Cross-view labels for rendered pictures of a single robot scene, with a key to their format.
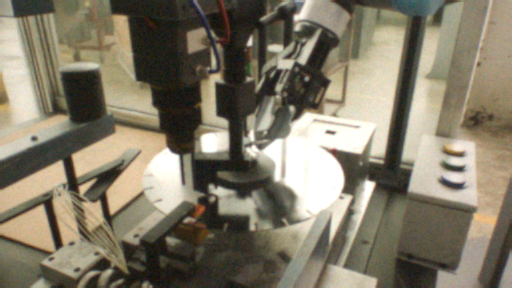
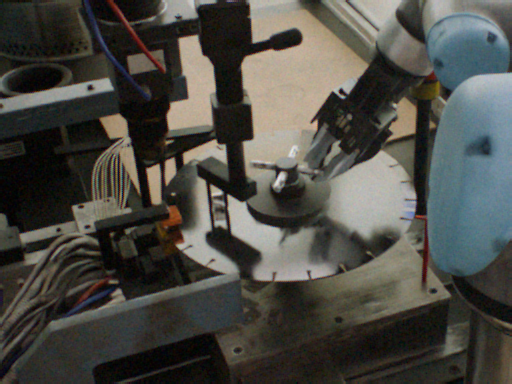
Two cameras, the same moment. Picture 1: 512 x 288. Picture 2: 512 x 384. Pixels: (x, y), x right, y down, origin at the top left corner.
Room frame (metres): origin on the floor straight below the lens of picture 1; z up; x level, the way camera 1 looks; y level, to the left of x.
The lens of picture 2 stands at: (-0.08, -0.66, 1.63)
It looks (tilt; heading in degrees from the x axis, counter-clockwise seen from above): 35 degrees down; 42
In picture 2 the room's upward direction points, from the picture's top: 1 degrees counter-clockwise
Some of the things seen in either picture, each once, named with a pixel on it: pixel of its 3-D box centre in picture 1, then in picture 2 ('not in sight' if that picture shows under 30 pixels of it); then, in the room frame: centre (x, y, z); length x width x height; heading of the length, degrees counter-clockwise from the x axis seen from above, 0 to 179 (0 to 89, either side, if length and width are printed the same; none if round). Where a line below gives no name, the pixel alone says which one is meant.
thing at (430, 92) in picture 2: not in sight; (424, 84); (0.89, 0.02, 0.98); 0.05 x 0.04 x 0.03; 64
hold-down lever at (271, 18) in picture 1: (265, 13); (261, 37); (0.52, -0.02, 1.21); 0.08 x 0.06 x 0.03; 154
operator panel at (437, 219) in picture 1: (437, 195); not in sight; (0.70, -0.38, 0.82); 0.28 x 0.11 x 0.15; 154
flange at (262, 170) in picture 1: (243, 162); (288, 188); (0.58, 0.02, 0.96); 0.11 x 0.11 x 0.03
